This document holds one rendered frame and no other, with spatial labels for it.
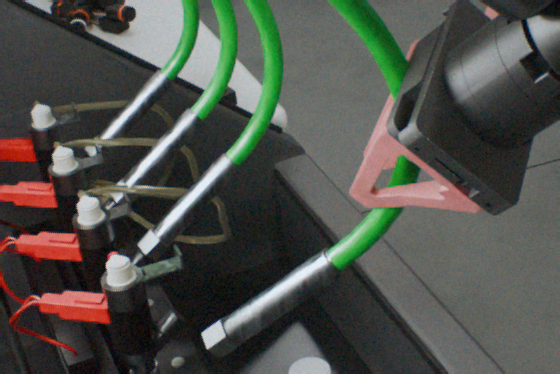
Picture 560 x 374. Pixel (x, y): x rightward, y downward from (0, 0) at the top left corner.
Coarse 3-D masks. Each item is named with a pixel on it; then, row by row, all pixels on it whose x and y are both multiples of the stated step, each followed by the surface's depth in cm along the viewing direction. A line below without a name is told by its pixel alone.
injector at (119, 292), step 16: (112, 288) 71; (128, 288) 71; (144, 288) 72; (112, 304) 71; (128, 304) 71; (144, 304) 72; (112, 320) 73; (128, 320) 72; (144, 320) 73; (160, 320) 75; (176, 320) 74; (128, 336) 73; (144, 336) 73; (160, 336) 74; (128, 352) 74; (144, 352) 74; (144, 368) 75
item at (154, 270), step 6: (174, 258) 73; (150, 264) 73; (156, 264) 73; (162, 264) 73; (168, 264) 73; (174, 264) 73; (144, 270) 73; (150, 270) 72; (156, 270) 72; (162, 270) 72; (168, 270) 72; (174, 270) 72; (180, 270) 73; (144, 276) 72; (150, 276) 72; (156, 276) 72; (144, 282) 71
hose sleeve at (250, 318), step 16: (320, 256) 61; (304, 272) 61; (320, 272) 61; (336, 272) 61; (272, 288) 62; (288, 288) 62; (304, 288) 61; (320, 288) 62; (256, 304) 63; (272, 304) 62; (288, 304) 62; (224, 320) 64; (240, 320) 63; (256, 320) 63; (272, 320) 63; (240, 336) 63
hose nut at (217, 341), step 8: (208, 328) 64; (216, 328) 64; (224, 328) 64; (208, 336) 64; (216, 336) 64; (224, 336) 63; (208, 344) 64; (216, 344) 64; (224, 344) 64; (232, 344) 64; (240, 344) 64; (216, 352) 64; (224, 352) 64
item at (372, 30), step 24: (336, 0) 52; (360, 0) 52; (360, 24) 52; (384, 24) 53; (384, 48) 53; (384, 72) 54; (408, 168) 57; (384, 216) 59; (360, 240) 60; (336, 264) 61
